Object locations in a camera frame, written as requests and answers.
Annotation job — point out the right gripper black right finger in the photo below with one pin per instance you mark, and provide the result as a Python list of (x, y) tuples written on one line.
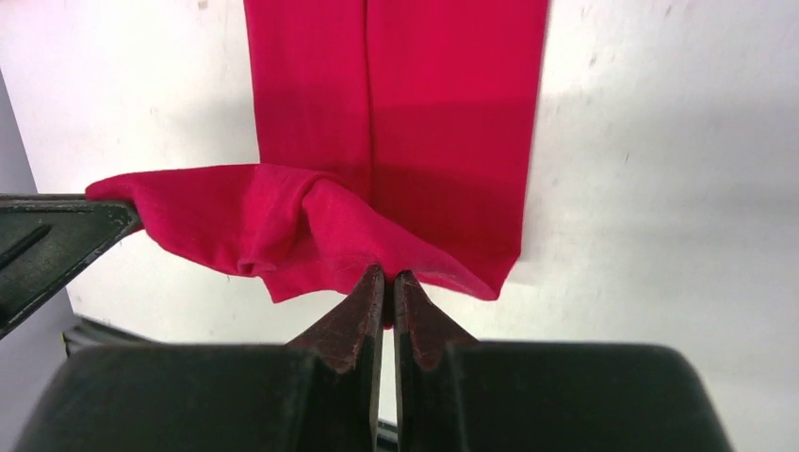
[(458, 393)]

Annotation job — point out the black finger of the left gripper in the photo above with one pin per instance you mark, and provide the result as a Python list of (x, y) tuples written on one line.
[(47, 240)]

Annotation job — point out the red t-shirt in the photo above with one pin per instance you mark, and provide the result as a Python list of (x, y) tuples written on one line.
[(390, 133)]

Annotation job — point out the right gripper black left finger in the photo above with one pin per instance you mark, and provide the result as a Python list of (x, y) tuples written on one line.
[(318, 392)]

